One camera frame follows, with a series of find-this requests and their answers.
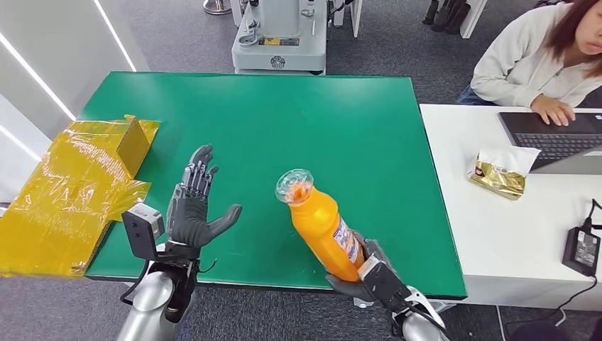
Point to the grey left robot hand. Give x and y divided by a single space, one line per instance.
188 221

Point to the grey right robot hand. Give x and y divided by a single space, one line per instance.
343 288

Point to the orange detergent bottle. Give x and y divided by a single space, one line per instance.
320 230

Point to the yellow taped cardboard box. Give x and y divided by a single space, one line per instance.
61 197

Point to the gold and white snack packet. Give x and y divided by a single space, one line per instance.
498 181

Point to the grey machine stand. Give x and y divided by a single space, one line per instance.
277 54

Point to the pole stand round metal base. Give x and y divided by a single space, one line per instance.
217 7

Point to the black power adapter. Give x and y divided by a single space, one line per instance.
581 249

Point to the dark grey laptop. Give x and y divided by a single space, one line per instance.
550 141

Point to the person's hand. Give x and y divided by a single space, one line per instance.
552 110

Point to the person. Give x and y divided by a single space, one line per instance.
517 61

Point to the black robot feet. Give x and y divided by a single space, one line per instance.
447 16

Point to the white furniture panel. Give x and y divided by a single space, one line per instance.
472 19

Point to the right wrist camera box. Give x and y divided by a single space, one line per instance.
383 282

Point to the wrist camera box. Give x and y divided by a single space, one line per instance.
141 230
383 282

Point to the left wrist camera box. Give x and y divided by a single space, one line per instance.
141 230

